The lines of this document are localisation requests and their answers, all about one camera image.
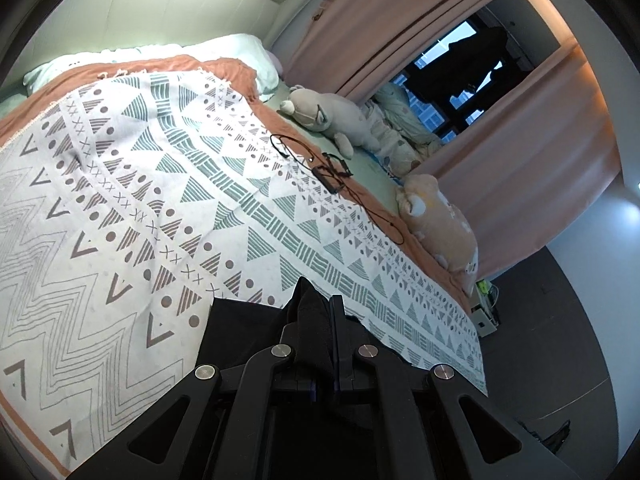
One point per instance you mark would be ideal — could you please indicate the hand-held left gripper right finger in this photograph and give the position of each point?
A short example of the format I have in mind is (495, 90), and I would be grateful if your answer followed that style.
(340, 360)

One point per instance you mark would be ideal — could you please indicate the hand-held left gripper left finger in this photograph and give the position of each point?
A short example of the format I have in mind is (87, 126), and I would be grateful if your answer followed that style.
(287, 341)

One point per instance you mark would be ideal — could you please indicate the black jacket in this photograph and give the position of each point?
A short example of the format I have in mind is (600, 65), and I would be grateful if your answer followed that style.
(240, 330)

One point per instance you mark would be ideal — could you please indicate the green item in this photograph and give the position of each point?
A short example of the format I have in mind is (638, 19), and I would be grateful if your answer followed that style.
(482, 287)

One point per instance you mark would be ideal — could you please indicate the beige plush toy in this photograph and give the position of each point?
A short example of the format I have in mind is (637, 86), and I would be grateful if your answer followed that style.
(440, 225)

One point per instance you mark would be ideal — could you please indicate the patterned white blanket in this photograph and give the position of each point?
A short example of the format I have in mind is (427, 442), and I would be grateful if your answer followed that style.
(150, 185)

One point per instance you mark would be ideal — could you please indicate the dark cloth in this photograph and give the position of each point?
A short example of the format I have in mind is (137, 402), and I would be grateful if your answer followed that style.
(550, 435)

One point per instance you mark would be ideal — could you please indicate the grey plush toy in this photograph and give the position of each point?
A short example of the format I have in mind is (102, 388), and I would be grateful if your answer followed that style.
(325, 110)

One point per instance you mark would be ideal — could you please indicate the printed bedding pile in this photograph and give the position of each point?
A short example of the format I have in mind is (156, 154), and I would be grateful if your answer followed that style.
(400, 110)

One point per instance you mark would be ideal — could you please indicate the pink curtain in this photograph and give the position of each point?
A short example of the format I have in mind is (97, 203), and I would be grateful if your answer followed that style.
(525, 160)
(360, 35)

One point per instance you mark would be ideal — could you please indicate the pale pillow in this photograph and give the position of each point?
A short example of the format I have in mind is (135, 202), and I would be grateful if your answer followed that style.
(230, 50)

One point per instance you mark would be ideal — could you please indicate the dark hanging coat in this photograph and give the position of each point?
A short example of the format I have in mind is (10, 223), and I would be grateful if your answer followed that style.
(470, 60)

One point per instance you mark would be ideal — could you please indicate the cream padded headboard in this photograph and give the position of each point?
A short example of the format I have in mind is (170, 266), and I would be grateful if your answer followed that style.
(200, 0)

